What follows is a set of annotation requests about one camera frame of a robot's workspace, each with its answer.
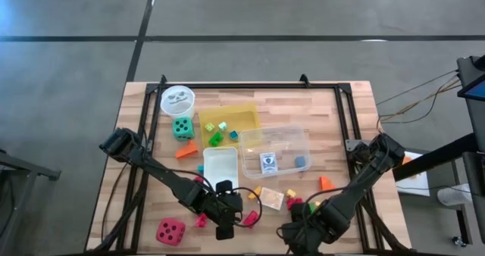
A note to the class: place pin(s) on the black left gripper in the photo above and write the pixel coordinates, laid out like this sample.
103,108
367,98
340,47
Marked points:
225,210

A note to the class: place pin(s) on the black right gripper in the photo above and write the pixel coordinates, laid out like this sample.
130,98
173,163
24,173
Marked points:
307,237

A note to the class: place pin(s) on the red comb-shaped brick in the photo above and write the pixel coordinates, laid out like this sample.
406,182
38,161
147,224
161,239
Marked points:
292,202

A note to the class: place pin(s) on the orange stepped block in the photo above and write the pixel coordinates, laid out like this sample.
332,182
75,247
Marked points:
326,184

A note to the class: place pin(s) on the white plastic bin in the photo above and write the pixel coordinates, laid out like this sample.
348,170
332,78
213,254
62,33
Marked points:
219,165

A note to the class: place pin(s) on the blue-grey block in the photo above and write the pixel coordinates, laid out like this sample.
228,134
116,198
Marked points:
300,161

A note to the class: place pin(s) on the blue playing card deck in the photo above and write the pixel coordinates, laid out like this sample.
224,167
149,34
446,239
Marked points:
268,163

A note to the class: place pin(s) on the red foam die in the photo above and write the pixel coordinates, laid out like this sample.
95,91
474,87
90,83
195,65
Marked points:
170,232

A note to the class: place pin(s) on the green brick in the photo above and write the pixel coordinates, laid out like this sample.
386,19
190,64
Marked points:
216,139

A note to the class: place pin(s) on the clear plastic bin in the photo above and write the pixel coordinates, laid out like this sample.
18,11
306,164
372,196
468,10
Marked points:
280,142

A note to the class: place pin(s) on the teal small cube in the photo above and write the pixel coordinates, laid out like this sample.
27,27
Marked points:
233,135

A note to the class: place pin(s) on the mint small cube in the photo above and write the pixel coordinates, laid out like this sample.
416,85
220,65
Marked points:
223,126

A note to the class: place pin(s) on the lime small cube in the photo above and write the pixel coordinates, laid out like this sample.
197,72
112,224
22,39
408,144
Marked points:
210,127

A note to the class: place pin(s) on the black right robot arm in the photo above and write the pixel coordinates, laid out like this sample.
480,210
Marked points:
363,184

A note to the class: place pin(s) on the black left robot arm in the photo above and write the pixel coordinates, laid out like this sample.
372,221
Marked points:
163,176

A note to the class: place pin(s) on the yellow cube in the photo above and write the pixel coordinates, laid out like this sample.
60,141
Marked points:
316,203

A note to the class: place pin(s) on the yellow small brick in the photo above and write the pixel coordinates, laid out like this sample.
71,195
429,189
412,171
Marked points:
291,193

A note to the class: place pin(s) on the pink-red two-stud brick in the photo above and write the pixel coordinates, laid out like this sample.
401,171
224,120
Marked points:
201,221

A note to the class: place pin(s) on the red L-shaped brick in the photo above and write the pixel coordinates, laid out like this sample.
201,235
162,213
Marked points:
251,219

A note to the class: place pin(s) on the orange-yellow brick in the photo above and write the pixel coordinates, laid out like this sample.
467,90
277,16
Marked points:
254,193

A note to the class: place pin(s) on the red small block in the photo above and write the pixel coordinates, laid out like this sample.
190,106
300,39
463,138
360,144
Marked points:
198,179

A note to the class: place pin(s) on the cyan small block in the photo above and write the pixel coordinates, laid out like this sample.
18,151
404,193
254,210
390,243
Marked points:
200,169

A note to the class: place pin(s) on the orange wedge block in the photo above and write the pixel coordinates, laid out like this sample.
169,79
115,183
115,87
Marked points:
187,150

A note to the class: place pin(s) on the teal foam die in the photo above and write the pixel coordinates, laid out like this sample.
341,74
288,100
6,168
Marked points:
183,128

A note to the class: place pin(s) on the yellow translucent tray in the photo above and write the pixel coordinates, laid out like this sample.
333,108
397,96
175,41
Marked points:
242,116

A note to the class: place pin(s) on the white paper sheet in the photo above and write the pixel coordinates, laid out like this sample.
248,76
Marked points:
417,184

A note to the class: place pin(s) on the orange object on paper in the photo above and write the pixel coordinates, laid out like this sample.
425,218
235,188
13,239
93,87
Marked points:
408,160

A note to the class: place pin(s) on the white bucket with face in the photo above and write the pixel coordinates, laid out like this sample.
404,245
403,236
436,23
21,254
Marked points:
176,97

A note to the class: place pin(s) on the black desk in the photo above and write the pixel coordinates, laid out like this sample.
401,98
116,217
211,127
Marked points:
435,157

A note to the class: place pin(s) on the white rounded object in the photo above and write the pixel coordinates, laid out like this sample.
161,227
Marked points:
452,195

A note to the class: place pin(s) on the caster wheel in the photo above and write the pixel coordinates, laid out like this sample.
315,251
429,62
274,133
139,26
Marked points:
459,241

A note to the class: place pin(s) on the black side table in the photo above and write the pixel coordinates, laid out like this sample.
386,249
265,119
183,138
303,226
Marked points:
22,167

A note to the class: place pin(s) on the monitor with blue screen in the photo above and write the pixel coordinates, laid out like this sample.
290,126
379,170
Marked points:
475,91

